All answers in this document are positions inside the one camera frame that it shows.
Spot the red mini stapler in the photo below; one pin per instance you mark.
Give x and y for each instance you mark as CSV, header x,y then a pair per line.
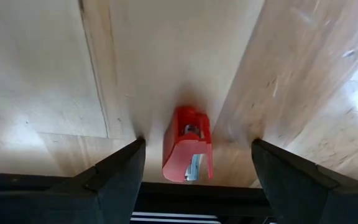
x,y
182,152

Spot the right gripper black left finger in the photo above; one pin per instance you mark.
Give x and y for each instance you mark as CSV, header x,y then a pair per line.
x,y
113,193

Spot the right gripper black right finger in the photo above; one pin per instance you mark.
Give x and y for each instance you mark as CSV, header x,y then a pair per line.
x,y
291,186

